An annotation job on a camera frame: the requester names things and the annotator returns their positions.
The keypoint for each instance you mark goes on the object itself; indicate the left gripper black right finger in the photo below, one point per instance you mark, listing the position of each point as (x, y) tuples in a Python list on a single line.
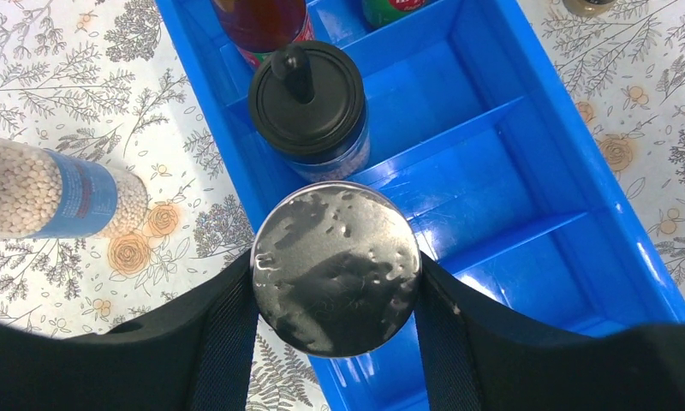
[(478, 354)]

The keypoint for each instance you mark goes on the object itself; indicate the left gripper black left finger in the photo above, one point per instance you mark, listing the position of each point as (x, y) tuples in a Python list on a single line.
[(192, 353)]

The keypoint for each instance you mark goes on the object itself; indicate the silver lid jar white beads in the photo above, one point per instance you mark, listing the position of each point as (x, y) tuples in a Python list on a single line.
[(335, 269)]

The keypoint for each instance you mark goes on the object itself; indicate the clear jar black knob lid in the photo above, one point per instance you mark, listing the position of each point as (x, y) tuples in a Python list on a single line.
[(307, 101)]

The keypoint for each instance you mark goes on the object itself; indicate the yellow cap sauce bottle front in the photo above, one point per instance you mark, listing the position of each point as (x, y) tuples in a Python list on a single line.
[(259, 27)]

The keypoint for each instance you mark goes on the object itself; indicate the sauce bottle red label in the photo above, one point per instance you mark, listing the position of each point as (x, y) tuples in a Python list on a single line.
[(379, 13)]

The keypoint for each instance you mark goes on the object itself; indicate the blue plastic divided bin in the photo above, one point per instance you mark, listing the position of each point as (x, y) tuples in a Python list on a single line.
[(476, 141)]

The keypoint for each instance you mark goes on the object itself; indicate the floral tablecloth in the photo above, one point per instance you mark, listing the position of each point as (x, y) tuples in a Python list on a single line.
[(103, 80)]

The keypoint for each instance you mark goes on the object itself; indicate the small brown spice bottle front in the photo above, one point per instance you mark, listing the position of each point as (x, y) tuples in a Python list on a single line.
[(588, 8)]

